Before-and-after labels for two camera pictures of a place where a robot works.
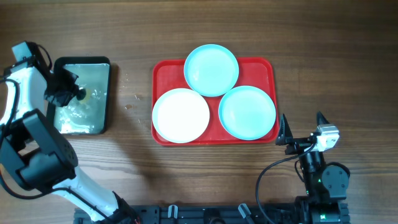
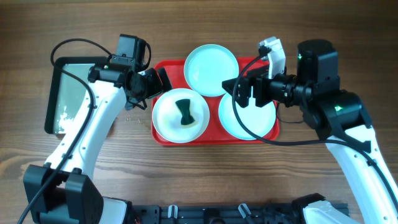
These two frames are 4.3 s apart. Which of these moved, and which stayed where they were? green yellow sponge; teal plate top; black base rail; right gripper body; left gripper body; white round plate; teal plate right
Moved: right gripper body; left gripper body; green yellow sponge
Stayed: black base rail; teal plate top; white round plate; teal plate right
